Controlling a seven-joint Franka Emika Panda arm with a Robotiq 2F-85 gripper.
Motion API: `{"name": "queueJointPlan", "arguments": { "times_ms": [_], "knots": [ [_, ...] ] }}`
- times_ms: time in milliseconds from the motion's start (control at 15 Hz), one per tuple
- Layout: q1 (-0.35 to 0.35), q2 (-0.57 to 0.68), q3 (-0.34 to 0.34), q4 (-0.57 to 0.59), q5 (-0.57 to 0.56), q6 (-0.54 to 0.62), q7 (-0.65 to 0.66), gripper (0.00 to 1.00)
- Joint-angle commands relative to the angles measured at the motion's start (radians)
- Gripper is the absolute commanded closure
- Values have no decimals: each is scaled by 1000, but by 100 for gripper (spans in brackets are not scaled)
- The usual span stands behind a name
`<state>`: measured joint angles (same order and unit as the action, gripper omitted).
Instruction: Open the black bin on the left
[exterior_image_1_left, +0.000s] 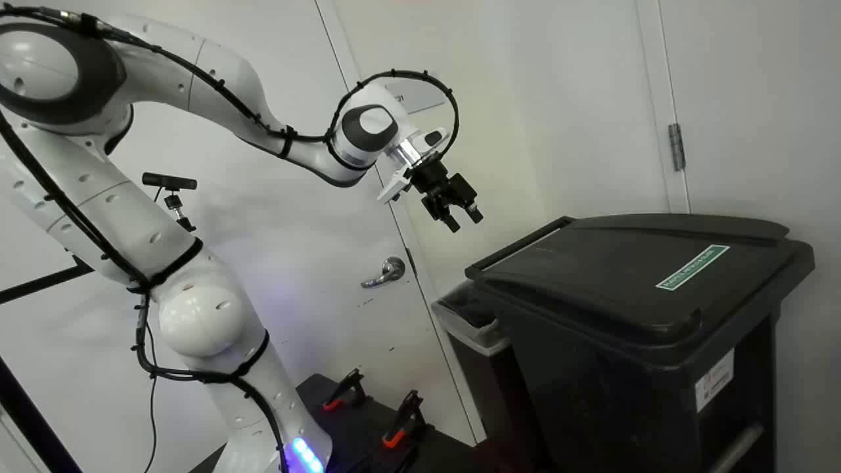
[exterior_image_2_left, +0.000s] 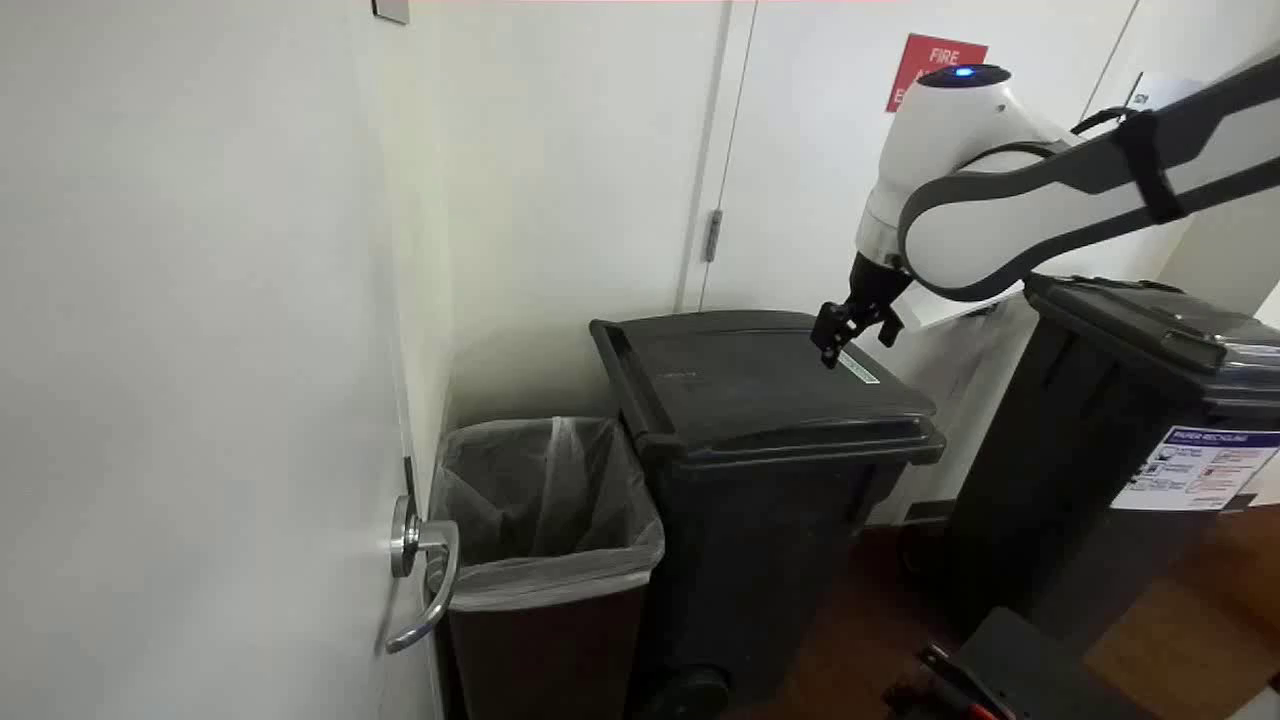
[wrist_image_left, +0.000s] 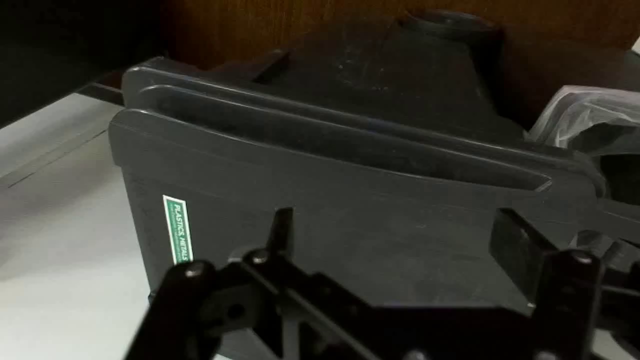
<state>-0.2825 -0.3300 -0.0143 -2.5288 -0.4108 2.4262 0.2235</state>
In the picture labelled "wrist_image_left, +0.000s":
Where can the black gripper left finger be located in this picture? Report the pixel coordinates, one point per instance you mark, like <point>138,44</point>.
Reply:
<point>193,301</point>

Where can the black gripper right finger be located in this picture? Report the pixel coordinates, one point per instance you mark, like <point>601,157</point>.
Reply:
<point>566,301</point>

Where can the clear plastic bin liner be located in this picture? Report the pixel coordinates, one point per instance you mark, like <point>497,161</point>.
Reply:
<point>580,113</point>

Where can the black wheeled bin body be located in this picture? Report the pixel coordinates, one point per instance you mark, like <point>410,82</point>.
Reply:
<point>401,72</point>

